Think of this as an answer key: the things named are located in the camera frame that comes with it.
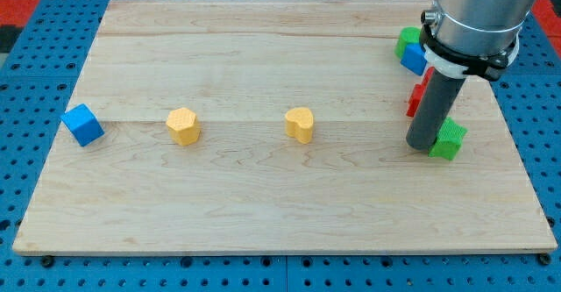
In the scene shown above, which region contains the small blue block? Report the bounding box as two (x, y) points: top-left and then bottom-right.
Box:
(401, 44), (427, 75)

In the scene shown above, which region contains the green round block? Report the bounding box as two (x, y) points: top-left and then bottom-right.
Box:
(394, 26), (421, 59)

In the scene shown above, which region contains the yellow heart block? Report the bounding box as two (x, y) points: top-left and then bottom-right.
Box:
(284, 107), (314, 144)

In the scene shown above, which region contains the red star block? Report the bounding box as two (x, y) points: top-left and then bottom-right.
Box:
(406, 67), (435, 117)

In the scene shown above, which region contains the green star block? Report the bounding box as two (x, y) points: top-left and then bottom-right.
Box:
(429, 117), (468, 160)

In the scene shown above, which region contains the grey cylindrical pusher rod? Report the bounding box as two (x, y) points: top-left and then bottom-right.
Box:
(406, 70), (465, 151)

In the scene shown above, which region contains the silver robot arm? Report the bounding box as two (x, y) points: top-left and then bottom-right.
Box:
(433, 0), (536, 56)

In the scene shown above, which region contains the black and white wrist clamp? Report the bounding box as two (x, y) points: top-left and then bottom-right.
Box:
(419, 9), (520, 82)

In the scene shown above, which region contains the wooden board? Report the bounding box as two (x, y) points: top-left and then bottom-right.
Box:
(13, 0), (557, 256)

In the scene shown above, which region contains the yellow hexagon block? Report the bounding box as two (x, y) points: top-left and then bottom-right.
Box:
(166, 107), (201, 146)

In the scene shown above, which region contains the blue cube block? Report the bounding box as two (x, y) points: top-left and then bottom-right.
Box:
(60, 103), (104, 146)

